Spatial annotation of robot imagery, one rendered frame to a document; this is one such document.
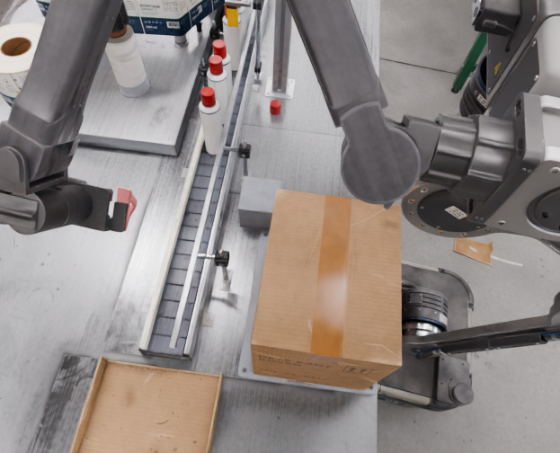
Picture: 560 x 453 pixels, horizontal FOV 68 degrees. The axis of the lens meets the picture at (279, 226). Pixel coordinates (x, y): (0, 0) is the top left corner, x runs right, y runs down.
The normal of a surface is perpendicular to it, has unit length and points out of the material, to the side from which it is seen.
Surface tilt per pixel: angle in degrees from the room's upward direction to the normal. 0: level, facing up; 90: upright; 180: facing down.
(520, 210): 90
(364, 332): 0
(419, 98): 0
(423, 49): 0
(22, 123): 50
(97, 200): 39
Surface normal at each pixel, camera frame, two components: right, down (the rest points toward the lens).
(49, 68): -0.21, 0.31
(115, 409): 0.04, -0.48
